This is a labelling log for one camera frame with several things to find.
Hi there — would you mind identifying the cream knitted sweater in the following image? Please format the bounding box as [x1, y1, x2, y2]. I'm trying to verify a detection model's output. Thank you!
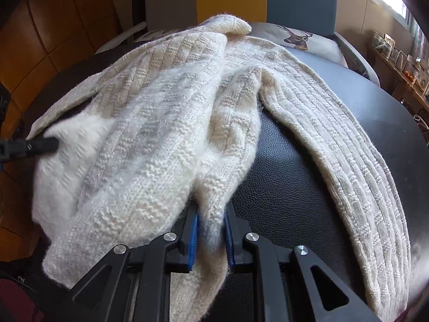
[30, 14, 411, 321]

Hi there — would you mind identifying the patterned white blue cushion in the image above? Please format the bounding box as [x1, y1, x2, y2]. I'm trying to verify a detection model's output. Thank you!
[134, 29, 182, 43]

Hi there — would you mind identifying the wooden side table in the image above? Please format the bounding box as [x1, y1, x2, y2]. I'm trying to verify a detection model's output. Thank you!
[367, 44, 428, 112]

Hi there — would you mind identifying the deer print cushion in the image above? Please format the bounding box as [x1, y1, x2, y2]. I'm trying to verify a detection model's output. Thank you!
[249, 23, 347, 68]

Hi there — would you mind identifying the clear jar with oranges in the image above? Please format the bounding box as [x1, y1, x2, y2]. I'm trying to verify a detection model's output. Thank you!
[402, 54, 420, 84]

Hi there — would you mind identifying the yellow blue armchair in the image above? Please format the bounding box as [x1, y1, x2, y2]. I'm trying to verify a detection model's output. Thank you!
[95, 0, 381, 85]

